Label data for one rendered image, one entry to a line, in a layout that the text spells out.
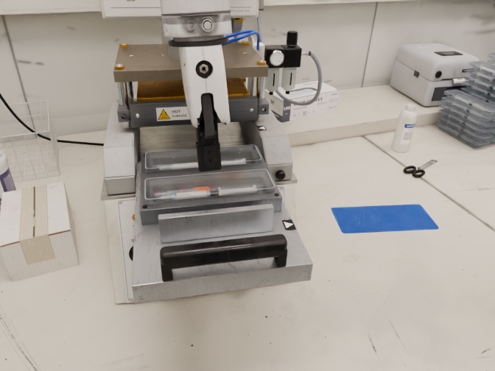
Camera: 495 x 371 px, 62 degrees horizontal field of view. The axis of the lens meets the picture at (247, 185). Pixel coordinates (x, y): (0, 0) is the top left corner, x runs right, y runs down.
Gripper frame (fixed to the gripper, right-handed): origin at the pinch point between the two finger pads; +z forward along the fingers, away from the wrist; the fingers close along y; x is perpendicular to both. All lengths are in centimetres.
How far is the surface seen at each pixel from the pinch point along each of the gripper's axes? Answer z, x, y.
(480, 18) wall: -9, -124, 105
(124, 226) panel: 14.8, 14.7, 10.2
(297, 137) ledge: 19, -32, 61
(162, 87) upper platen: -5.3, 5.6, 26.1
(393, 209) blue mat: 28, -46, 26
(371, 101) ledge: 16, -67, 83
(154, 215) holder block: 6.6, 8.4, -3.2
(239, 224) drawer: 7.3, -2.7, -7.4
